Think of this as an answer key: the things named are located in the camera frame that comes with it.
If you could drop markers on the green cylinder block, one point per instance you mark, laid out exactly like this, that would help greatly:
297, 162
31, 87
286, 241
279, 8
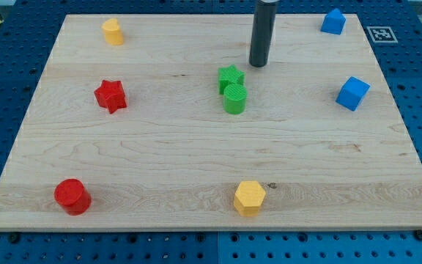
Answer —
234, 99

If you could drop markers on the green star block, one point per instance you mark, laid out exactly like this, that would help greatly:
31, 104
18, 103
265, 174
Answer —
229, 75

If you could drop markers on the red star block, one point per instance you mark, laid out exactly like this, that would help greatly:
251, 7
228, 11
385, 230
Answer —
111, 95

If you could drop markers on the yellow hexagon block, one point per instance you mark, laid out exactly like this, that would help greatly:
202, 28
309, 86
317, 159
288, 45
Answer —
248, 198

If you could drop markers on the light wooden board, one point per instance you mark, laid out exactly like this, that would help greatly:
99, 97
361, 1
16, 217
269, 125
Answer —
173, 159

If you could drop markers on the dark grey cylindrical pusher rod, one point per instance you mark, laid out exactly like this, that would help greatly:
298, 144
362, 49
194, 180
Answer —
262, 31

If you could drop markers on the yellow heart block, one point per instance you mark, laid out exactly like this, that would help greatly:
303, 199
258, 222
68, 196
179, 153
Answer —
112, 32

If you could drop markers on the blue cube block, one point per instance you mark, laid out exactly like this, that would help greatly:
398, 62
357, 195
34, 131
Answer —
352, 93

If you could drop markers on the red cylinder block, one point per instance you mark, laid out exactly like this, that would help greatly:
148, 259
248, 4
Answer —
72, 196

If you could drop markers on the blue pentagon house block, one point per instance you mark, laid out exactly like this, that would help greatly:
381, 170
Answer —
333, 22

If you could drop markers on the white fiducial marker tag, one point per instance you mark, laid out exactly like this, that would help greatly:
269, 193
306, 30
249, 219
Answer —
382, 34

